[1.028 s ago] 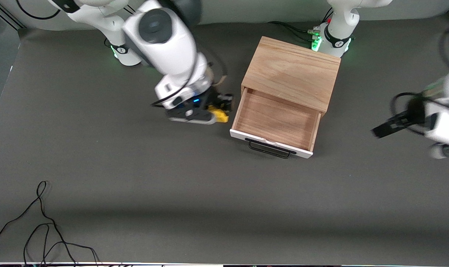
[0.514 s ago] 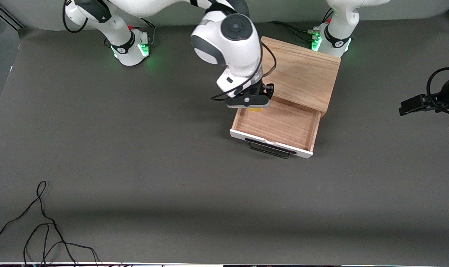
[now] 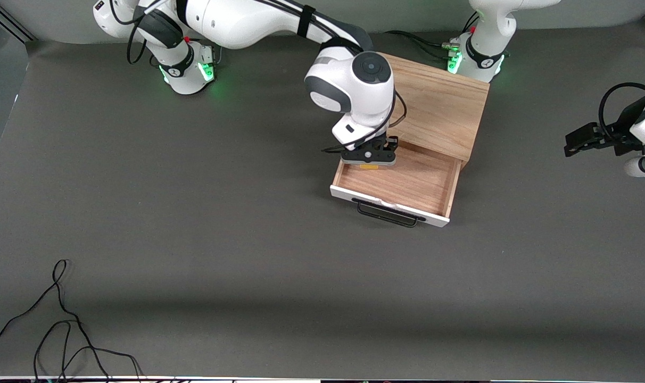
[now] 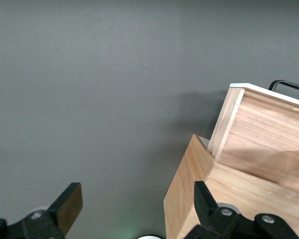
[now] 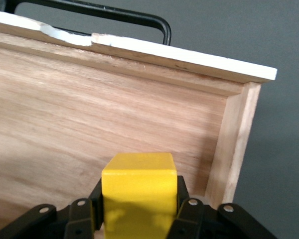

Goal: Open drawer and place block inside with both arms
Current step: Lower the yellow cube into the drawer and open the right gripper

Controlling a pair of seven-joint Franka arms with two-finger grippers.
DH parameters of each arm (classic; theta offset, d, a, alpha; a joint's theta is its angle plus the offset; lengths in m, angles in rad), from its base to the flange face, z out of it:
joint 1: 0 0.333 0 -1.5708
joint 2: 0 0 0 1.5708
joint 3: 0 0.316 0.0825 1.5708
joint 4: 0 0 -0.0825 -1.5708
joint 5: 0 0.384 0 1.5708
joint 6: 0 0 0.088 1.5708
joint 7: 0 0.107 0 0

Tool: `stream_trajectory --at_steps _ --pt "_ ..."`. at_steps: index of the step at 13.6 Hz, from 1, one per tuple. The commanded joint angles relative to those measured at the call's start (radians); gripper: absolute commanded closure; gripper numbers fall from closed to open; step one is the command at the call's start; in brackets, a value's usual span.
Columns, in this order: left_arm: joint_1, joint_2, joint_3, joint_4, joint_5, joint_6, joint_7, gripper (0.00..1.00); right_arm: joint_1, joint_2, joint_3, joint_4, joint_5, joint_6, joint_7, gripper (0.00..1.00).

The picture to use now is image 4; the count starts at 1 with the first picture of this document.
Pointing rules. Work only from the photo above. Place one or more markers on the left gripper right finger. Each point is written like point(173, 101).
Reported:
point(209, 219)

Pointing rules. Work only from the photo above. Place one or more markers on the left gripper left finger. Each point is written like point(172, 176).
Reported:
point(62, 214)

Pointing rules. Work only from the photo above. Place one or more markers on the white-fronted wooden drawer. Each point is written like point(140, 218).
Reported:
point(264, 129)

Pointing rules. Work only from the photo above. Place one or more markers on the wooden drawer cabinet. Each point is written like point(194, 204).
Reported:
point(251, 189)

